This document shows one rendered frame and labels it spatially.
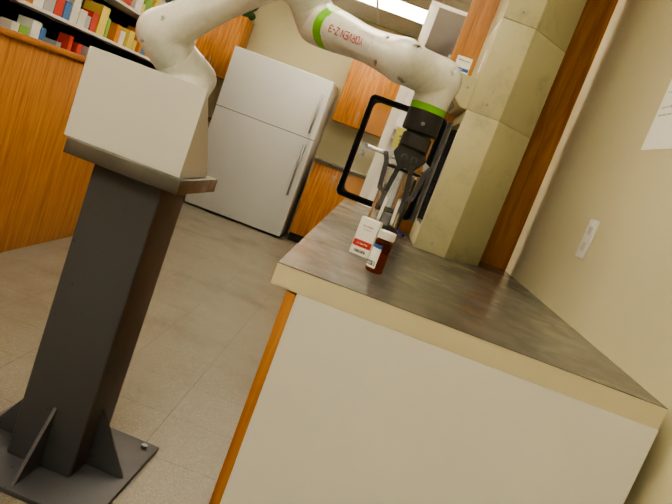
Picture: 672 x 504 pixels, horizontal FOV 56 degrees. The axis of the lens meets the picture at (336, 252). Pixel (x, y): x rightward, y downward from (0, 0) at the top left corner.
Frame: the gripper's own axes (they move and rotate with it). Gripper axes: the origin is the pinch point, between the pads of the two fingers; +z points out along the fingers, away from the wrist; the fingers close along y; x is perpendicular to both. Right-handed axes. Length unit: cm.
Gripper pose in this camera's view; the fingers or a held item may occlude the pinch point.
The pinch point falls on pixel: (388, 210)
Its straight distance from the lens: 164.8
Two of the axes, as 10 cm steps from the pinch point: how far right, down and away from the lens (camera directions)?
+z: -3.5, 9.2, 1.5
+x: -0.8, 1.3, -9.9
